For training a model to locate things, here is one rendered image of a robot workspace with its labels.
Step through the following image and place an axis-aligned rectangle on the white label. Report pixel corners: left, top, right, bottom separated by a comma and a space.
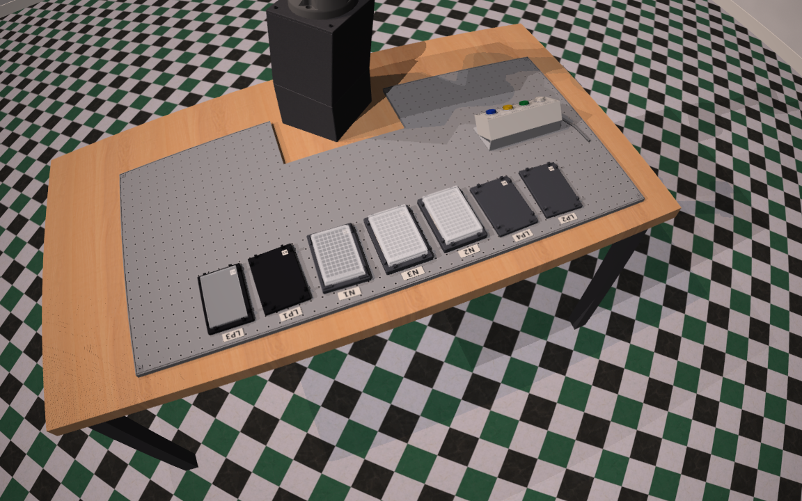
401, 266, 425, 280
512, 229, 533, 242
558, 213, 578, 224
279, 307, 302, 322
458, 244, 480, 258
338, 287, 361, 301
222, 328, 244, 342

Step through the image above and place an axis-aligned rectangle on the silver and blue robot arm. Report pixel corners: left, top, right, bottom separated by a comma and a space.
288, 0, 354, 19

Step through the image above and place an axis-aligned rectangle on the beige operator button panel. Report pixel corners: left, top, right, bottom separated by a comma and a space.
473, 97, 590, 151

